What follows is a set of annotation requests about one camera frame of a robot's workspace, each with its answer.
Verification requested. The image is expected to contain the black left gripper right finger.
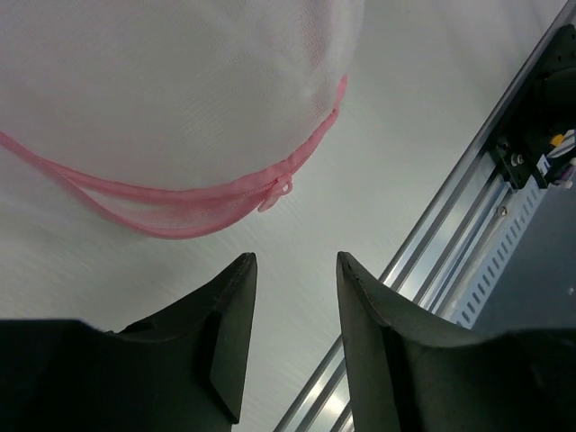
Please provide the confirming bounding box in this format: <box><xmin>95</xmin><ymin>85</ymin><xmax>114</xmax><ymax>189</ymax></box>
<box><xmin>337</xmin><ymin>252</ymin><xmax>575</xmax><ymax>431</ymax></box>

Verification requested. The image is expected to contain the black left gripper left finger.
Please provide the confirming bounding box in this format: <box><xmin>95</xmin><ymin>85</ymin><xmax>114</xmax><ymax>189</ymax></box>
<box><xmin>1</xmin><ymin>253</ymin><xmax>257</xmax><ymax>431</ymax></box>

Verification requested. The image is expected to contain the pink-trimmed mesh laundry bag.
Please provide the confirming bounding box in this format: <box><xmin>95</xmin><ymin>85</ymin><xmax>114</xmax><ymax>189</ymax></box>
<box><xmin>1</xmin><ymin>1</ymin><xmax>365</xmax><ymax>239</ymax></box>

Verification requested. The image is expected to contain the aluminium rail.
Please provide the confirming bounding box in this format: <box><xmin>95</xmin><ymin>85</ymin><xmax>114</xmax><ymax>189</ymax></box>
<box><xmin>274</xmin><ymin>0</ymin><xmax>576</xmax><ymax>432</ymax></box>

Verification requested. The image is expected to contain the perforated cable tray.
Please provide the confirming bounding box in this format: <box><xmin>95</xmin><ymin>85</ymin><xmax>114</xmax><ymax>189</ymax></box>
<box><xmin>444</xmin><ymin>179</ymin><xmax>546</xmax><ymax>329</ymax></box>

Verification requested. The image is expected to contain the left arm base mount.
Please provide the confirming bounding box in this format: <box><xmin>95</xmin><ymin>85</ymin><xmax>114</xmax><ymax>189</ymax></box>
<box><xmin>488</xmin><ymin>24</ymin><xmax>575</xmax><ymax>190</ymax></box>

